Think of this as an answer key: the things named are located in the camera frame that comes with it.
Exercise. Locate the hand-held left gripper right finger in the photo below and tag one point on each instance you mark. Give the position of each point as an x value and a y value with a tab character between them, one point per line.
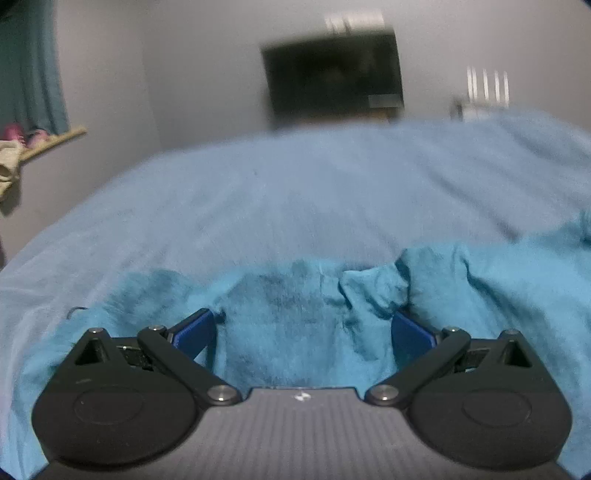
411	337

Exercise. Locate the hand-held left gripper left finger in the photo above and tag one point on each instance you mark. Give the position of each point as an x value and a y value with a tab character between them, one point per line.
194	332

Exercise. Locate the blue fleece blanket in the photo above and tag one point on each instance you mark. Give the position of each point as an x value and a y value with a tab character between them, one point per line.
286	194

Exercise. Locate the wooden window sill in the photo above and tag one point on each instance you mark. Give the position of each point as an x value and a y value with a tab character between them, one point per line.
60	138

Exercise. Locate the beige crumpled cloth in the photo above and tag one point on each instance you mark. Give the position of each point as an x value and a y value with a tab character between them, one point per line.
9	170

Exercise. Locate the pink small object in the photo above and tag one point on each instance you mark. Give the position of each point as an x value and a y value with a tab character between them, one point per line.
36	136

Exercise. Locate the white wifi router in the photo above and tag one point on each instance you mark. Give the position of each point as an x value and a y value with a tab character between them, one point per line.
487	94

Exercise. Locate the pink round object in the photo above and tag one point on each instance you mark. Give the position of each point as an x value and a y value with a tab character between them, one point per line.
13	131

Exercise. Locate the black flat screen monitor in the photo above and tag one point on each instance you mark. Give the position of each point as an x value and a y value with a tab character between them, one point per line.
330	78

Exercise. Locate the teal window curtain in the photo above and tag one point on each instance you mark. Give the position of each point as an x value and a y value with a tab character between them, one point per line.
30	64

